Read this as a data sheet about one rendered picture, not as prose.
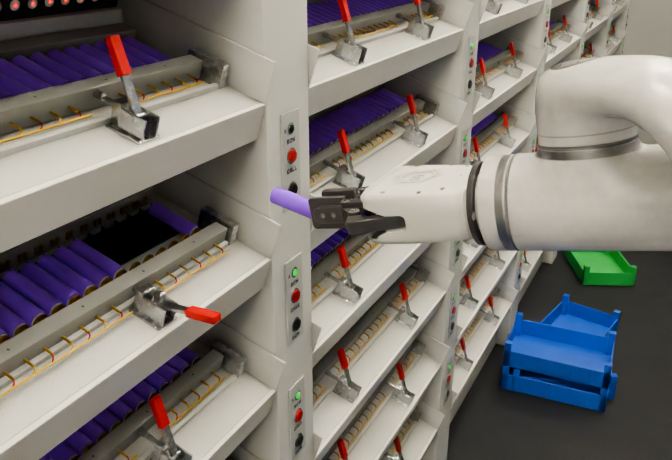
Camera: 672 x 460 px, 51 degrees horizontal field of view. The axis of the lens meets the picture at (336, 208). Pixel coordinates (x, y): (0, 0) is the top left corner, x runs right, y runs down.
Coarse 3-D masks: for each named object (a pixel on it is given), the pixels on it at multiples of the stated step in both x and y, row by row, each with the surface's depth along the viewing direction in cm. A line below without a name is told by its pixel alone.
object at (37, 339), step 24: (192, 240) 79; (216, 240) 82; (144, 264) 73; (168, 264) 74; (120, 288) 69; (168, 288) 73; (72, 312) 64; (96, 312) 66; (120, 312) 68; (24, 336) 60; (48, 336) 61; (0, 360) 58; (24, 360) 60
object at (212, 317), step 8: (160, 296) 69; (160, 304) 69; (168, 304) 69; (176, 304) 69; (184, 312) 68; (192, 312) 67; (200, 312) 67; (208, 312) 67; (216, 312) 67; (200, 320) 67; (208, 320) 66; (216, 320) 66
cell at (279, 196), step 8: (272, 192) 72; (280, 192) 72; (288, 192) 72; (272, 200) 72; (280, 200) 72; (288, 200) 71; (296, 200) 71; (304, 200) 71; (288, 208) 72; (296, 208) 71; (304, 208) 71
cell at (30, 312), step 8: (0, 288) 65; (8, 288) 65; (0, 296) 65; (8, 296) 65; (16, 296) 65; (8, 304) 64; (16, 304) 64; (24, 304) 64; (32, 304) 65; (16, 312) 64; (24, 312) 64; (32, 312) 64; (40, 312) 64; (24, 320) 64; (32, 320) 64
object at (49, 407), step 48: (192, 192) 87; (240, 240) 86; (192, 288) 76; (240, 288) 80; (96, 336) 66; (144, 336) 68; (192, 336) 75; (48, 384) 60; (96, 384) 61; (0, 432) 55; (48, 432) 58
